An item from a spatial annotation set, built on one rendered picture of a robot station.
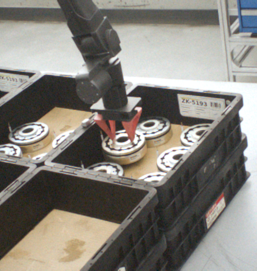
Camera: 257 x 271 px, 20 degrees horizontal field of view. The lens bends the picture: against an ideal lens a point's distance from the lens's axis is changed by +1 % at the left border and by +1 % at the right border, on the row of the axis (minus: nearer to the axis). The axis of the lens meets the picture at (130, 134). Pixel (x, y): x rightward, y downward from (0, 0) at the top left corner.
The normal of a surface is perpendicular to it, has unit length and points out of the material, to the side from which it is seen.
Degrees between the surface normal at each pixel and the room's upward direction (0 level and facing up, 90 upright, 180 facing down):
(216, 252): 0
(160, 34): 0
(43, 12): 90
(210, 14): 90
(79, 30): 101
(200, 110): 90
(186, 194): 90
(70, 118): 0
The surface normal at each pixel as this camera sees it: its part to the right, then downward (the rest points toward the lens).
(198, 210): 0.84, 0.13
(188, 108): -0.52, 0.50
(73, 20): -0.37, 0.66
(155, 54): -0.17, -0.86
